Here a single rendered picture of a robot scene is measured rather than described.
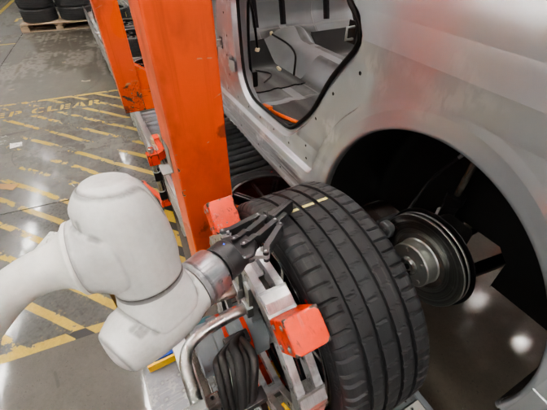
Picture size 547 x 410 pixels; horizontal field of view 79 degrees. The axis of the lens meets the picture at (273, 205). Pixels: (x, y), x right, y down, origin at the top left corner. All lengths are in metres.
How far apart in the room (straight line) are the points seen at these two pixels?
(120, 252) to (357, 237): 0.49
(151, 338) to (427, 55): 0.76
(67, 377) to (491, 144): 1.98
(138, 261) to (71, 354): 1.71
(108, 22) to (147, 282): 2.46
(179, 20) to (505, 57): 0.65
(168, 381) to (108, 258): 0.98
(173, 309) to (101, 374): 1.51
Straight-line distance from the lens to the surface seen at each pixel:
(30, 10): 8.95
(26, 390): 2.15
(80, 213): 0.44
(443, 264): 1.13
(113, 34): 2.82
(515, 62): 0.74
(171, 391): 1.37
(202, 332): 0.79
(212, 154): 1.00
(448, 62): 0.82
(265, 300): 0.68
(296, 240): 0.71
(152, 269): 0.46
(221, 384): 0.71
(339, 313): 0.69
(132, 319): 0.53
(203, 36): 0.89
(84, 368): 2.07
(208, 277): 0.57
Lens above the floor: 1.69
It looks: 41 degrees down
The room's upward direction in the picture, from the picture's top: straight up
